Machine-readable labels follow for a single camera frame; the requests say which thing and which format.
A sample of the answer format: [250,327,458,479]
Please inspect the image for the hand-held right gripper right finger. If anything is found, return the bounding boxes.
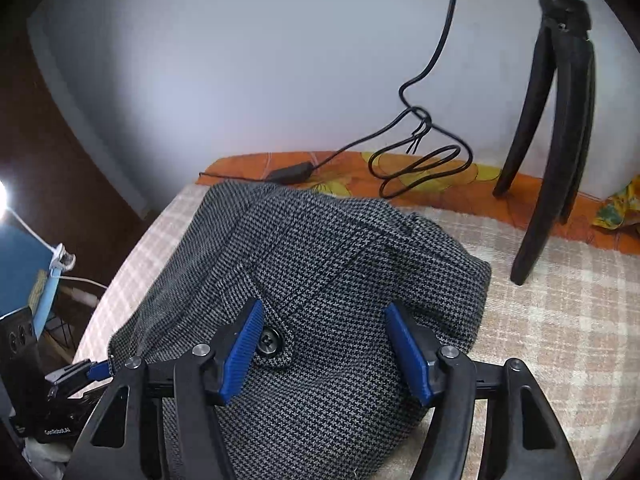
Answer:
[384,302,583,480]

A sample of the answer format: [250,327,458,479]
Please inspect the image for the orange floral bedsheet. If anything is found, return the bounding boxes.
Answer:
[197,151,640,253]

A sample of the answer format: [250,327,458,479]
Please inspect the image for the grey houndstooth pants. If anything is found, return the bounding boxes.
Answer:
[107,180,493,480]

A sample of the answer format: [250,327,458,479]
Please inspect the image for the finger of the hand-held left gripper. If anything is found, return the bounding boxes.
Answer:
[45,359,112,400]

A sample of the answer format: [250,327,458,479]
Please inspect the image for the black cable with inline switch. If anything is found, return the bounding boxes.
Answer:
[197,0,476,200]

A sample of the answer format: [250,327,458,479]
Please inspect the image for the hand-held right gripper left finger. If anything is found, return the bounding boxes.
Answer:
[62,299,266,480]

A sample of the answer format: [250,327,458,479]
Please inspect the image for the black smartphone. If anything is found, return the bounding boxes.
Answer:
[0,308,43,418]

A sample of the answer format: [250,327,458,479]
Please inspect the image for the small black tripod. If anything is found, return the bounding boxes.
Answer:
[492,0,598,287]

